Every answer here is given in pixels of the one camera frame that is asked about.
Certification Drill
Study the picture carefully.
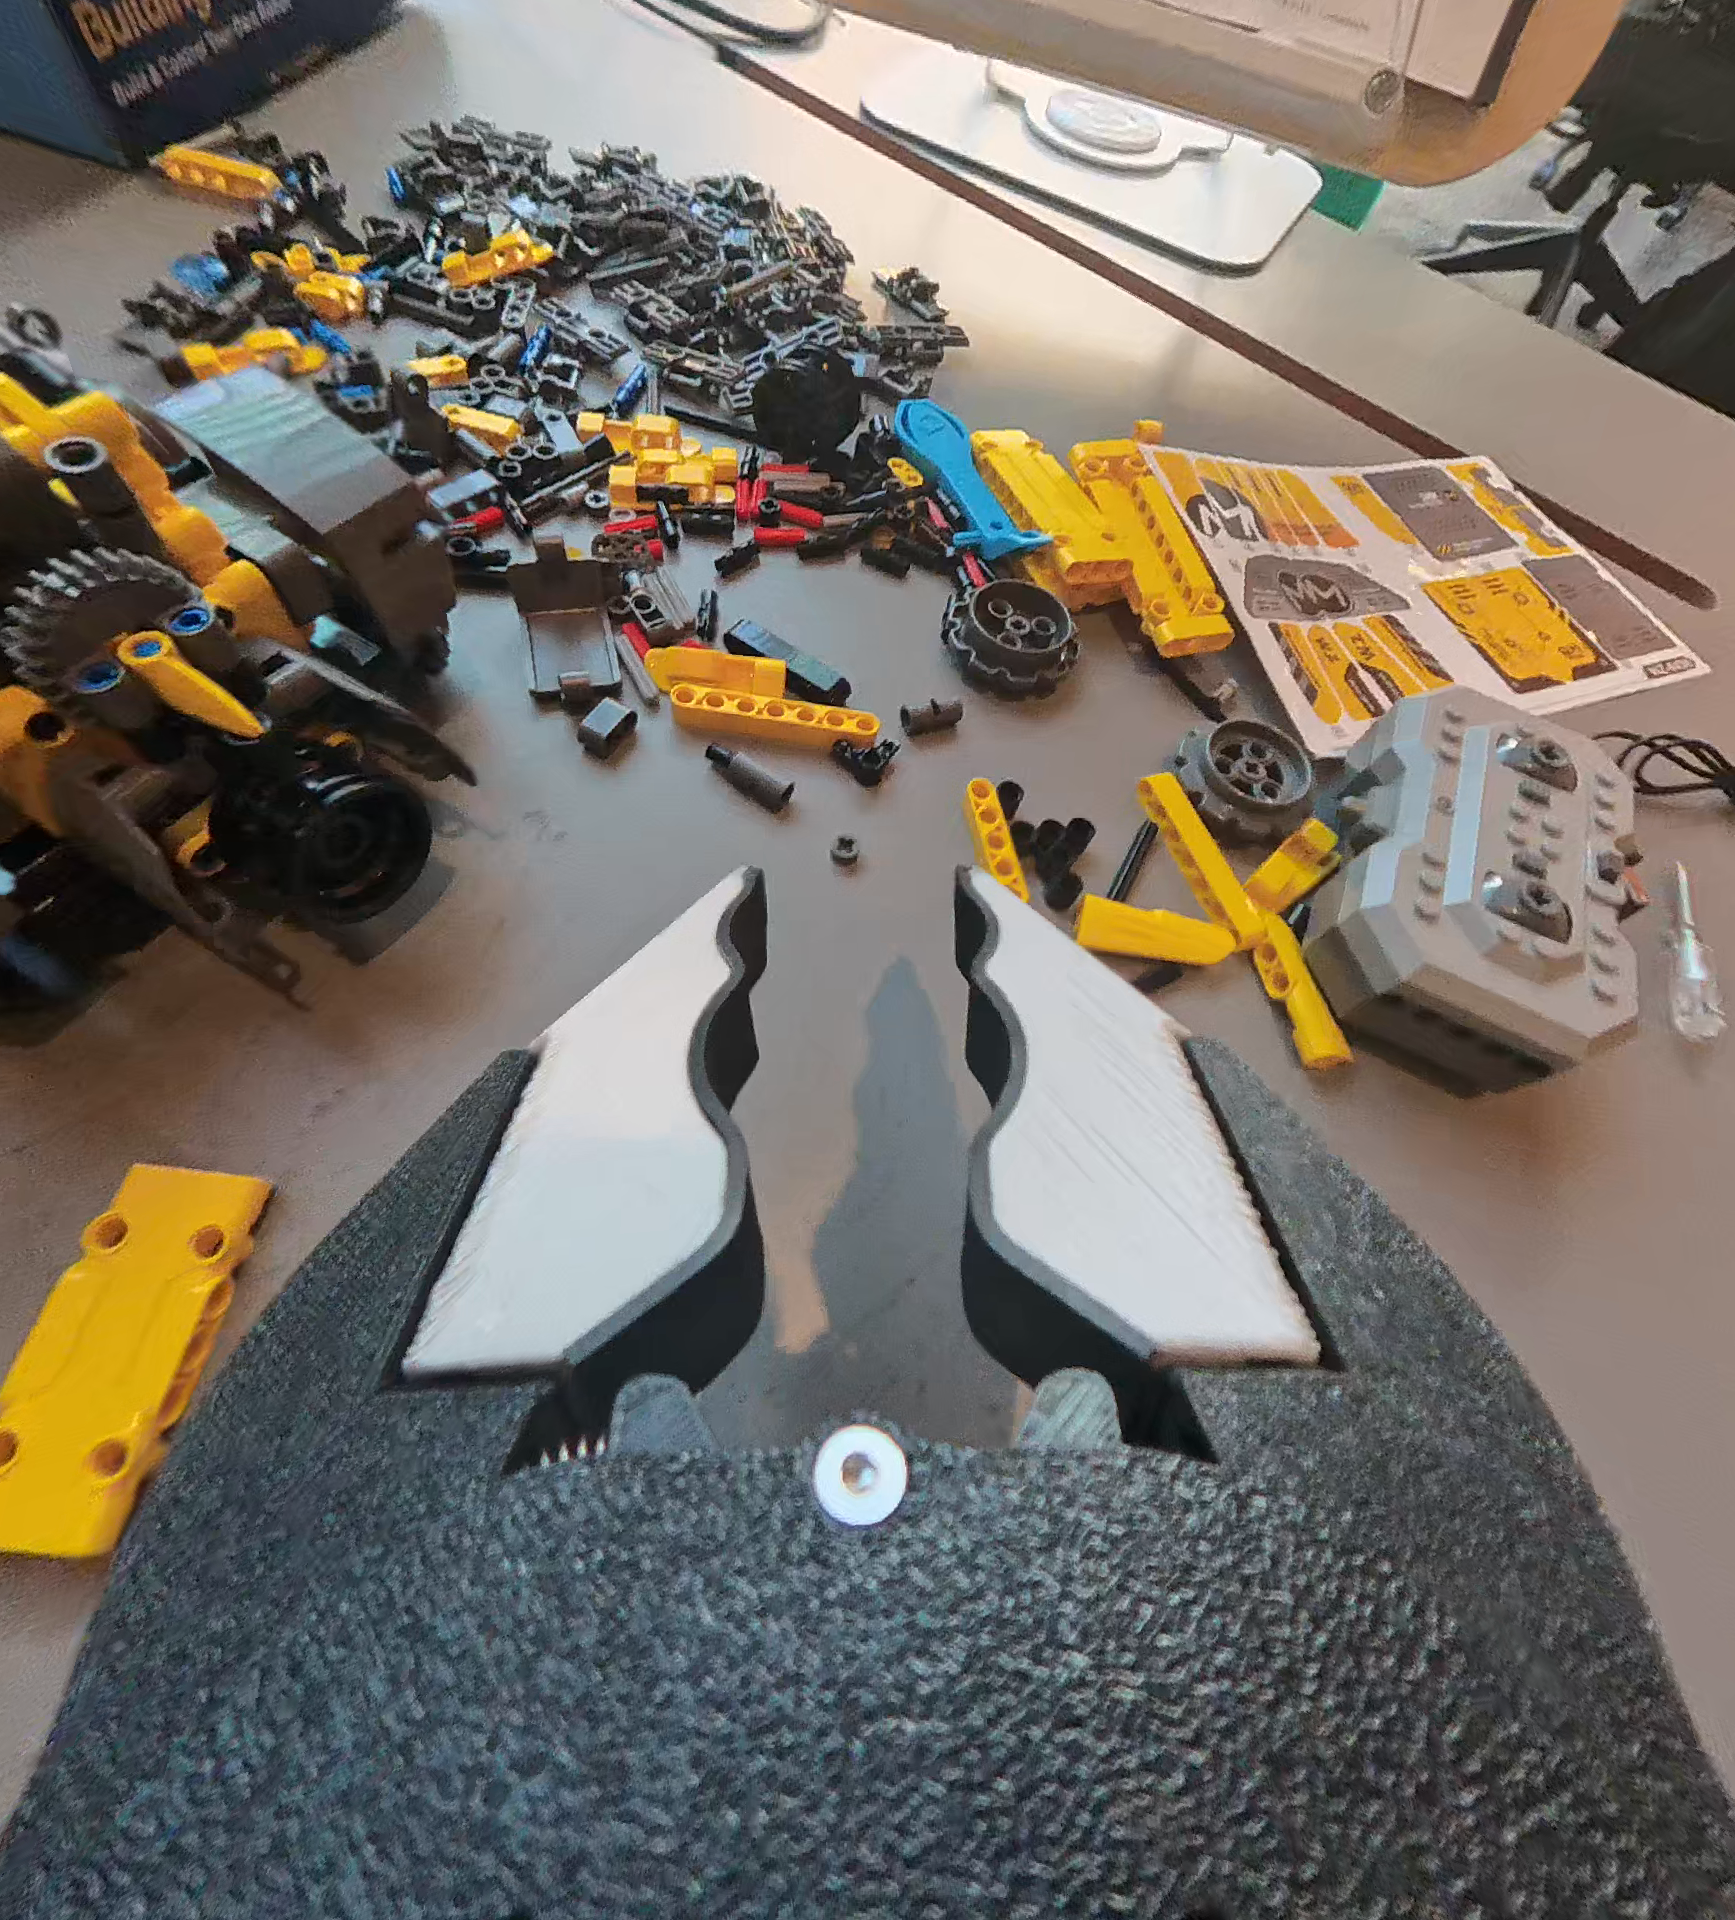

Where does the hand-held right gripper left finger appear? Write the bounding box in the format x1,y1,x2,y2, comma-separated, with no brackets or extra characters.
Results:
400,864,774,1381

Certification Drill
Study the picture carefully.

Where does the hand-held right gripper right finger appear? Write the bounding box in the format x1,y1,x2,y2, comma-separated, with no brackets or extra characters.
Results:
954,864,1326,1374

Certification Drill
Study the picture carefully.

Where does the yellow holed panel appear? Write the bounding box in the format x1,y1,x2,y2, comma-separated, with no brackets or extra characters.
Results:
0,1162,276,1561

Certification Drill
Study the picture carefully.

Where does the pile of mixed small bricks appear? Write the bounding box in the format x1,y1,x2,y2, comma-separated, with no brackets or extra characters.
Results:
124,125,990,602

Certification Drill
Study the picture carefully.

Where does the yellow wedge panel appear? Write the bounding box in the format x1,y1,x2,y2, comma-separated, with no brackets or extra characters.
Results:
1074,891,1242,969

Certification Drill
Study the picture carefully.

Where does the yellow tube beam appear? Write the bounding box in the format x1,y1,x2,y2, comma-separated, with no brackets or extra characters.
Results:
1250,911,1356,1069

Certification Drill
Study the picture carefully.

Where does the black axle rod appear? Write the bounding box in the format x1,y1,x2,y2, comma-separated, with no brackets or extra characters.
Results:
1102,815,1162,932

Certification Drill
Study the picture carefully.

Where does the cluster of black pins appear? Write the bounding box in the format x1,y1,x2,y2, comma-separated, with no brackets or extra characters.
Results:
1010,814,1102,910

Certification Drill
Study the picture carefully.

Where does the long yellow holed beam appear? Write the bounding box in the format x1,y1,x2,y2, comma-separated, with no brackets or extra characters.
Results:
1138,772,1266,948

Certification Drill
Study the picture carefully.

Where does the yellow curved panel piece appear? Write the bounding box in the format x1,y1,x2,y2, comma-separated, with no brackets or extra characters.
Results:
1242,815,1344,918

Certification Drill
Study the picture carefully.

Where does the short yellow holed beam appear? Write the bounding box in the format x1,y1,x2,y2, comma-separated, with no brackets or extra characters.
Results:
962,774,1034,905

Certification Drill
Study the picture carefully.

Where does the grey battery box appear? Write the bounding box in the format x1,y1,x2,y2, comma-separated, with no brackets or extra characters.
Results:
1302,689,1649,1090

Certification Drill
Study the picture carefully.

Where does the dark grey axle connector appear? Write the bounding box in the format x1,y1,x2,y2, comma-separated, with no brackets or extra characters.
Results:
702,742,798,815

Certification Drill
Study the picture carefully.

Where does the yellow seven-hole beam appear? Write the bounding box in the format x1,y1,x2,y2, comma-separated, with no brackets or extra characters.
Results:
670,681,902,749

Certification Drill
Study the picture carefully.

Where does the dark grey toothed hub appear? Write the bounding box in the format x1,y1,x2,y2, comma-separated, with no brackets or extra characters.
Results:
940,576,1082,699

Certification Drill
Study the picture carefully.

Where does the black rectangular brick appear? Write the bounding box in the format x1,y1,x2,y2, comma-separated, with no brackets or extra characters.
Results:
724,617,858,707

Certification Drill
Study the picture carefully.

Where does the dark grey curved panel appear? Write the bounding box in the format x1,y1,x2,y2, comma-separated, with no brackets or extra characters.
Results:
512,540,626,704

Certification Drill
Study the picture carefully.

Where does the long yellow beam assembly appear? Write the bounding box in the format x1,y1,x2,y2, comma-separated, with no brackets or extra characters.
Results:
1070,434,1240,662

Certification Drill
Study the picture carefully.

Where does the long yellow curved panel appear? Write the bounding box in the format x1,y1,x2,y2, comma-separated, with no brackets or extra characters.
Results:
970,424,1132,609

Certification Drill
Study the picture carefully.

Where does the yellow sticker sheet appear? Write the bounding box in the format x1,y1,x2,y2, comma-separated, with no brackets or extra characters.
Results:
1138,441,1715,759

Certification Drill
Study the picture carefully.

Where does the blue brick separator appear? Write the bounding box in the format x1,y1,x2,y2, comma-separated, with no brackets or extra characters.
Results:
890,395,1056,559

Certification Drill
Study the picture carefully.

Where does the yellow grey brick vehicle model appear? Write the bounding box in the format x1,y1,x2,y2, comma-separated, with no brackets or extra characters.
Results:
0,261,480,1007

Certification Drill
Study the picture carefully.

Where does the black round wheel piece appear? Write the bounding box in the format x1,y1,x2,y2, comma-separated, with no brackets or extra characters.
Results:
750,348,870,451

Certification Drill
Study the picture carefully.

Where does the white stand base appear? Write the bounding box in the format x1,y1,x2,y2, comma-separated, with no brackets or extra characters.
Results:
860,51,1326,276

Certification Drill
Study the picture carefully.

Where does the blue cardboard box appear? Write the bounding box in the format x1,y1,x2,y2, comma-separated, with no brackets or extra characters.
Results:
0,0,404,168

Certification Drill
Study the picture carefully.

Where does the small clear-handled screwdriver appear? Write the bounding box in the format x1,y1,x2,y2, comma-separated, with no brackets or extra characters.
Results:
1661,858,1731,1044

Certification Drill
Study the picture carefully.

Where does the thin black cable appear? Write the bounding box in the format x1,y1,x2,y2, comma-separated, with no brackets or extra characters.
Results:
1593,726,1735,827

